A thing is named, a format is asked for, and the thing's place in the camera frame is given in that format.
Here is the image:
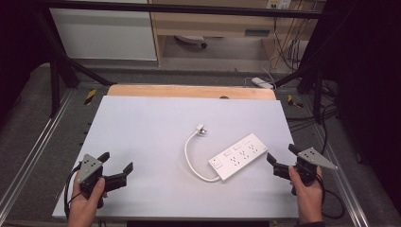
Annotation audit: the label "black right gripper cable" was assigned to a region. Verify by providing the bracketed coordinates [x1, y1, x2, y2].
[310, 169, 346, 220]

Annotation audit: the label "black floor cables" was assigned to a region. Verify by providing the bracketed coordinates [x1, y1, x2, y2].
[285, 103, 340, 156]

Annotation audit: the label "chair base with caster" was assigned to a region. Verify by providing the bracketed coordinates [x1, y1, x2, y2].
[173, 34, 209, 49]

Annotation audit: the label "black metal frame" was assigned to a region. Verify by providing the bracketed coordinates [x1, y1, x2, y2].
[30, 0, 333, 125]

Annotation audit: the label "person's right hand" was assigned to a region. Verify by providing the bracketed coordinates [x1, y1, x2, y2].
[288, 165, 325, 222]

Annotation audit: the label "wooden desk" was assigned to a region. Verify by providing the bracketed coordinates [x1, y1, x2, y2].
[148, 0, 326, 68]

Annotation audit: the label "white cabinet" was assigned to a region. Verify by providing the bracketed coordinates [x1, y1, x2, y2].
[49, 0, 158, 61]

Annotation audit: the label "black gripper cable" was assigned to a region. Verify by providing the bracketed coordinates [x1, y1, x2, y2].
[63, 164, 84, 220]
[310, 169, 346, 220]

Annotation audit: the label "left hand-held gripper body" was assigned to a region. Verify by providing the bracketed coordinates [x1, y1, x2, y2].
[76, 153, 129, 210]

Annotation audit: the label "white wall socket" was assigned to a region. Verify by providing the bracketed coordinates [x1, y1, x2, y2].
[266, 0, 293, 10]

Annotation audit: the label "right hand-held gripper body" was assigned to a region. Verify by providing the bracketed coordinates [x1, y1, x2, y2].
[272, 147, 340, 197]

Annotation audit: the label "aluminium floor rail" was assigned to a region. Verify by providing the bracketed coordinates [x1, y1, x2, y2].
[0, 89, 76, 216]
[310, 126, 371, 227]

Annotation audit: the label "person's left hand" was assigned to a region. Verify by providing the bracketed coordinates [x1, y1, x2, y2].
[67, 177, 109, 222]

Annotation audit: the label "black curtain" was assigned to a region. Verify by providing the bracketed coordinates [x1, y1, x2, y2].
[0, 0, 52, 122]
[324, 0, 401, 217]

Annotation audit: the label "wooden table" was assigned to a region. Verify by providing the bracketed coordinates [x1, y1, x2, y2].
[106, 83, 277, 101]

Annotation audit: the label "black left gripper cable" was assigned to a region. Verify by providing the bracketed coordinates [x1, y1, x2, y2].
[63, 164, 84, 220]

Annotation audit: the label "white plug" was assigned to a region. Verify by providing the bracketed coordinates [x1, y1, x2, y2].
[195, 123, 209, 137]

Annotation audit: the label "white table mat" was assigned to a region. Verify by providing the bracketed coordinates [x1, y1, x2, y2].
[51, 95, 300, 220]

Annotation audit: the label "white power strip cable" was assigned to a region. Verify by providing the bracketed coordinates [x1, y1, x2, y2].
[183, 130, 221, 183]

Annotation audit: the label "bundle of hanging cables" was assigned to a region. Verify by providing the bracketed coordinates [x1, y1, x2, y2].
[271, 17, 312, 72]

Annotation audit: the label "white floor power strip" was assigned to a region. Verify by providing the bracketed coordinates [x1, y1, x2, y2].
[251, 77, 275, 91]

